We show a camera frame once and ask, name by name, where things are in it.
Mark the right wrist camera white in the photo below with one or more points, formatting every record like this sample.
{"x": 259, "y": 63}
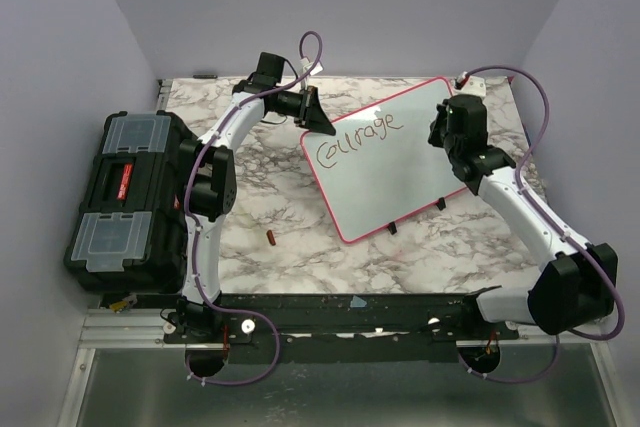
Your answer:
{"x": 471, "y": 85}

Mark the dark red marker cap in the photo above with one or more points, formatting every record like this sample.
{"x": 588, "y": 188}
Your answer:
{"x": 271, "y": 238}

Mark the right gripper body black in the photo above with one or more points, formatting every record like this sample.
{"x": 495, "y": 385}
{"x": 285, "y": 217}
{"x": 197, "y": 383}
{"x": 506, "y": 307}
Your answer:
{"x": 438, "y": 134}

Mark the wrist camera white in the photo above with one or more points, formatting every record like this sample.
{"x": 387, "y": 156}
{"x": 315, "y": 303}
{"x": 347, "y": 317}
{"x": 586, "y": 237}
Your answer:
{"x": 471, "y": 85}
{"x": 309, "y": 68}

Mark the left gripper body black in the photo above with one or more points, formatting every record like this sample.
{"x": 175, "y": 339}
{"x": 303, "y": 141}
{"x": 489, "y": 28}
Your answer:
{"x": 293, "y": 104}

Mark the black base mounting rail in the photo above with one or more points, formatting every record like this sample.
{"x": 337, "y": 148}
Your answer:
{"x": 331, "y": 328}

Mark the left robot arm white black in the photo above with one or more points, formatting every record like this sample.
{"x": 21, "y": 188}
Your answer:
{"x": 211, "y": 185}

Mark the black toolbox with clear lids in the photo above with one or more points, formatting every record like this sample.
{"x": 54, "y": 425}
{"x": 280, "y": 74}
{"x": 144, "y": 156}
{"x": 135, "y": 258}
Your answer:
{"x": 130, "y": 234}

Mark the black whiteboard stand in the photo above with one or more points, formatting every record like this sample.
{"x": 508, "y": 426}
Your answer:
{"x": 440, "y": 204}

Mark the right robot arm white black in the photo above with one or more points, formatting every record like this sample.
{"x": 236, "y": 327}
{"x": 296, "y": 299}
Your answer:
{"x": 577, "y": 277}

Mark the whiteboard with pink frame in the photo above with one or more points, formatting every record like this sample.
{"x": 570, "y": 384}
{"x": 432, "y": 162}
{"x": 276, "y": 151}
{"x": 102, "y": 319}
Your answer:
{"x": 379, "y": 168}

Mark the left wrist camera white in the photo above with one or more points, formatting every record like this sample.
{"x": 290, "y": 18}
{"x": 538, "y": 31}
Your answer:
{"x": 309, "y": 68}

